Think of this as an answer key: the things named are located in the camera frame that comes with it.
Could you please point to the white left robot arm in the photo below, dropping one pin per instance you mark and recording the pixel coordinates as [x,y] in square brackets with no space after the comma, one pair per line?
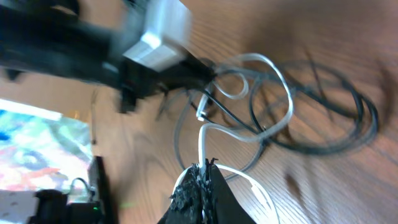
[49,37]

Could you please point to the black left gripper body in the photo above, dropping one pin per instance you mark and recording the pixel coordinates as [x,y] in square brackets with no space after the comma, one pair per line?
[137,82]

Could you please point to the cardboard side panel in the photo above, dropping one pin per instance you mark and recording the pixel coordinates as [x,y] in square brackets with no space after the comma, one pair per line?
[68,97]

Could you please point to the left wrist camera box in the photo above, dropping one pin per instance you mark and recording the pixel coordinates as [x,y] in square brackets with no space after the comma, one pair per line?
[164,37]

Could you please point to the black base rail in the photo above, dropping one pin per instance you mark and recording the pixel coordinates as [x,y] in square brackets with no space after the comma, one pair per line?
[86,202]

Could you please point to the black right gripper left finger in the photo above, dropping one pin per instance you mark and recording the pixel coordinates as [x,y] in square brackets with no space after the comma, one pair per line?
[186,201]

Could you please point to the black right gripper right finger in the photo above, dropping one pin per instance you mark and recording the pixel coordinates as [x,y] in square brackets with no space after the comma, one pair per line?
[221,206]

